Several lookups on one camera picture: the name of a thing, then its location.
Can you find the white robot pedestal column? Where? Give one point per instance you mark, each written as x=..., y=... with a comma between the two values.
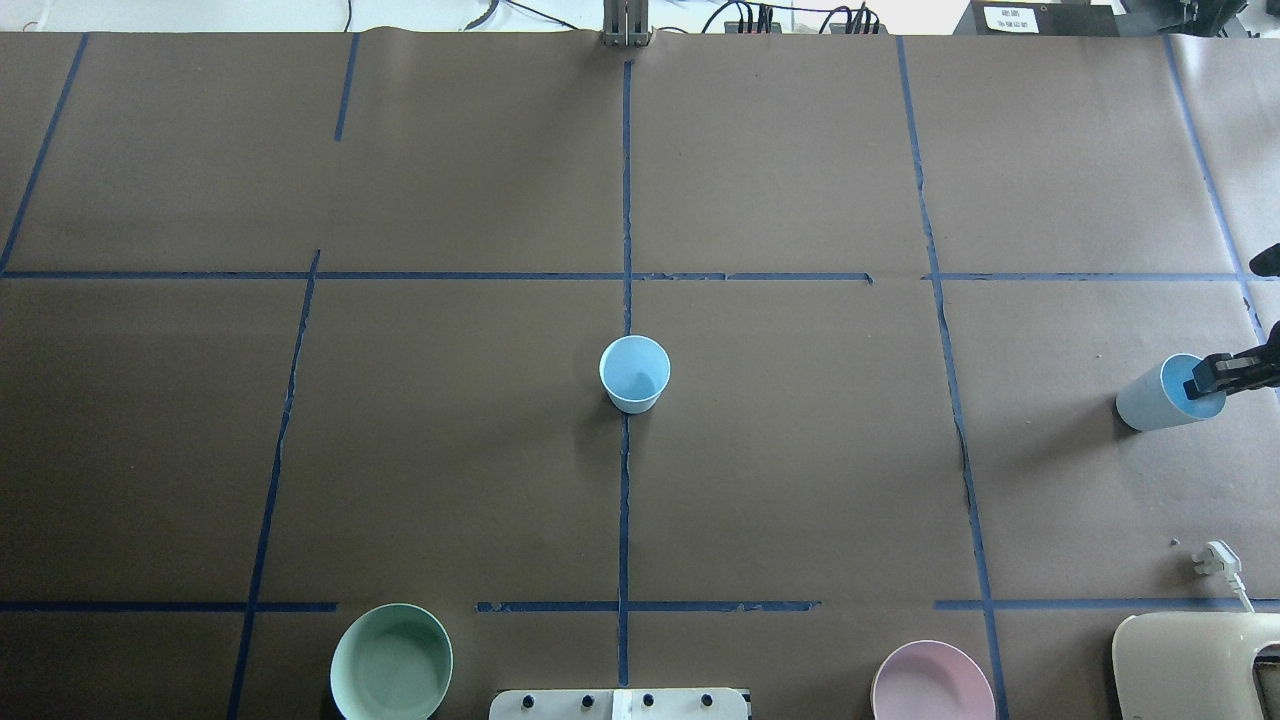
x=623, y=703

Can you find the cream white toaster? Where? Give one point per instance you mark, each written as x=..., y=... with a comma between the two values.
x=1197, y=665

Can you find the black box with label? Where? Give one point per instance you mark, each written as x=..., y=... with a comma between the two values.
x=1038, y=18

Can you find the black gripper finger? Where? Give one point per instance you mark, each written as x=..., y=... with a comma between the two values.
x=1225, y=374

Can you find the aluminium frame post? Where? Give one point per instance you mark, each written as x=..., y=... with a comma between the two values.
x=625, y=23

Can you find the mint green bowl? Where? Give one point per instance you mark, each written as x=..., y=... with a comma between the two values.
x=394, y=662

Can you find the pink bowl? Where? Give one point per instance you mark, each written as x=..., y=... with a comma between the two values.
x=931, y=680

